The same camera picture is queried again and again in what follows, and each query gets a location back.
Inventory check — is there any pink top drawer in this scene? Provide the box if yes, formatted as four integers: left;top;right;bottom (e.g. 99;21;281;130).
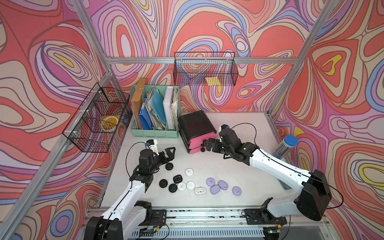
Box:
188;132;217;146

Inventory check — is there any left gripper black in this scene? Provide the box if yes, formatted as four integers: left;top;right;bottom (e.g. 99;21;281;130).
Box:
147;146;174;175

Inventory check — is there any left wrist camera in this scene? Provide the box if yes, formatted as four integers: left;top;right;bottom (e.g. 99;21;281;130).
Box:
146;140;159;155

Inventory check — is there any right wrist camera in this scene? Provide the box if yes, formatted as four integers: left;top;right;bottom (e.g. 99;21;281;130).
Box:
218;125;231;142

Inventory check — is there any blue folder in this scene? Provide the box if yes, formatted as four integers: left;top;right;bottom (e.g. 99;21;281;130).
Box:
139;107;153;130

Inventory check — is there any black wire basket left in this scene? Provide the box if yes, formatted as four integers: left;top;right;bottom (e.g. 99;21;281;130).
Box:
62;83;132;153

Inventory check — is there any black drawer cabinet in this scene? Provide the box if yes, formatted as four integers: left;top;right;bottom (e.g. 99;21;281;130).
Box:
178;111;217;142

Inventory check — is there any green file organizer box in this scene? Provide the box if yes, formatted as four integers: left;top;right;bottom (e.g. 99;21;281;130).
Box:
130;85;179;139

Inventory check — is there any black round earphone case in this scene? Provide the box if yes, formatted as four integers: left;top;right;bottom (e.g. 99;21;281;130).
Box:
159;179;168;189
165;163;174;171
169;184;178;193

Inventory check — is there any black wire basket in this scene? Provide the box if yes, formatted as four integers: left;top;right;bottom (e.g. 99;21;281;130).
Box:
62;83;132;153
174;51;239;87

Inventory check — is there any black square earphone case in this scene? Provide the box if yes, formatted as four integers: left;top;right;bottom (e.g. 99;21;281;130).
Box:
173;175;183;184

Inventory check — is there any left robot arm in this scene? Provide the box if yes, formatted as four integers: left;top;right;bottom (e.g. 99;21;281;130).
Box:
84;147;176;240

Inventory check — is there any teal plastic folder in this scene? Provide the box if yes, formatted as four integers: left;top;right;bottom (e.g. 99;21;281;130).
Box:
149;88;167;126

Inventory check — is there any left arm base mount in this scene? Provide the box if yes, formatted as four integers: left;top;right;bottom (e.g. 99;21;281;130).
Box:
139;209;167;226

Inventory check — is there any blue capped clear tube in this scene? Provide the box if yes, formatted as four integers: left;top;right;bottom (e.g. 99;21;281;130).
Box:
272;135;299;159

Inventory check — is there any black wire basket back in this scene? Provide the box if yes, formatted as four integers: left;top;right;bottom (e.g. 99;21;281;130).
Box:
174;51;239;87

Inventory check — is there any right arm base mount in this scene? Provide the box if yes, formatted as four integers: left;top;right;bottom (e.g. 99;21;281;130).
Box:
242;209;287;226

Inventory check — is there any white oblong earphone case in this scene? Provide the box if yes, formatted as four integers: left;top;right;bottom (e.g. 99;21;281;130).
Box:
194;187;207;196

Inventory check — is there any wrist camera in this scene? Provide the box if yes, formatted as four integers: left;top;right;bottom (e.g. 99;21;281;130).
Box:
146;140;159;155
218;125;231;142

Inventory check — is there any pink bottom drawer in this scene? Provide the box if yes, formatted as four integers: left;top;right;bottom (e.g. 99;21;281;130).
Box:
189;147;206;154

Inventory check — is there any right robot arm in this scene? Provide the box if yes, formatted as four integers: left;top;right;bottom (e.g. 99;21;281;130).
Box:
203;128;332;221

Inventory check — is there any purple oval earphone case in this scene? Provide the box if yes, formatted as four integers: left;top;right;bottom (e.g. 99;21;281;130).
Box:
210;185;221;195
218;180;229;191

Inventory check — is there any yellow sticky note pad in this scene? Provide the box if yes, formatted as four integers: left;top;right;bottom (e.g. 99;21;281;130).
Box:
205;77;221;86

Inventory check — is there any grey eraser block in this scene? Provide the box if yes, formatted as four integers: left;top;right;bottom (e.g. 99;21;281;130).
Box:
279;180;291;190

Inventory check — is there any white binder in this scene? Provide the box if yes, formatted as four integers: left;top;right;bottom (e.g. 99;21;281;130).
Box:
163;86;175;131

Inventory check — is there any yellow tape roll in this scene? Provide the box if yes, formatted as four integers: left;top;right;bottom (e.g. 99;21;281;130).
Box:
100;116;119;133

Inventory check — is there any brown cardboard folder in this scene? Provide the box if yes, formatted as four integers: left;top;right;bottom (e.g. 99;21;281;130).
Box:
131;78;146;129

